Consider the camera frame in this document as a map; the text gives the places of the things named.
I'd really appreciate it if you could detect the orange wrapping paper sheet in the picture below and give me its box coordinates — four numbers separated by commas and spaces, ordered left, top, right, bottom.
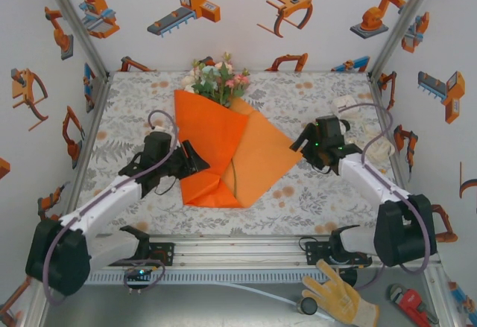
174, 88, 303, 209

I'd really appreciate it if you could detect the cream printed ribbon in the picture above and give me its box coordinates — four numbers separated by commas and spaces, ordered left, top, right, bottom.
350, 110, 396, 161

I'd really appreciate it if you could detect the artificial flower bouquet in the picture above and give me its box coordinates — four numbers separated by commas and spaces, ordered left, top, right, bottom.
181, 51, 251, 197

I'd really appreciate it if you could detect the white square clock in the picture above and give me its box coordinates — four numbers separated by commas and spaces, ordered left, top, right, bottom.
332, 95, 360, 118

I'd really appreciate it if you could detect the floral patterned tablecloth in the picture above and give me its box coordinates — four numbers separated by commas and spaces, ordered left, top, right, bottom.
69, 70, 417, 237

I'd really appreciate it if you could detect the small circuit board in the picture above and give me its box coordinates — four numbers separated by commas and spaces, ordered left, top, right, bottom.
124, 267, 154, 294

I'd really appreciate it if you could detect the yellow work glove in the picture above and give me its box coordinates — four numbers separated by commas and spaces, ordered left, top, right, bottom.
301, 259, 381, 326

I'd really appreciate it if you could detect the white plastic tube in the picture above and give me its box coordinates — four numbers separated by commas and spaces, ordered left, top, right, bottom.
203, 282, 338, 323

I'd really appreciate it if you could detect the red pipe wrench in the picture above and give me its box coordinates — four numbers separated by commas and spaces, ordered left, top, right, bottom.
389, 284, 440, 326

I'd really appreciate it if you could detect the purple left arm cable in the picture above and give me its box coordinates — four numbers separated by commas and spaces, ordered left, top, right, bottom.
43, 109, 180, 306

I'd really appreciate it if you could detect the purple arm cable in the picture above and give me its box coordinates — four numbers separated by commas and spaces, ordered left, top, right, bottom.
43, 109, 180, 306
337, 102, 429, 291

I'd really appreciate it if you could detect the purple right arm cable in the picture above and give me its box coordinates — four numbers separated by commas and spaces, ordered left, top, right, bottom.
337, 102, 429, 291

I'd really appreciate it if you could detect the aluminium side rail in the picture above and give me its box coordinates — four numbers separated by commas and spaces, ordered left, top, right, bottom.
55, 73, 113, 239
367, 73, 424, 238

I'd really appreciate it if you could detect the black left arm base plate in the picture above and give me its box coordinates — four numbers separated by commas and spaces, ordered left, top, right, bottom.
147, 242, 176, 267

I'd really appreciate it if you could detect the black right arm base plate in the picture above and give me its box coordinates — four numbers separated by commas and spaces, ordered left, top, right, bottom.
305, 240, 373, 269

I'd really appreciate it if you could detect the grey slotted cable duct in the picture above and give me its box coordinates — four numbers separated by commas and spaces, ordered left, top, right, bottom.
50, 270, 426, 285

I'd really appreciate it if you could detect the aluminium table edge rail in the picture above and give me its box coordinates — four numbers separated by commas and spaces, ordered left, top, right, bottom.
35, 234, 443, 270

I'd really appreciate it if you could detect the aluminium frame post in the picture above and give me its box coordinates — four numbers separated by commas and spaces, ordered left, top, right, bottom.
368, 0, 443, 78
37, 0, 111, 78

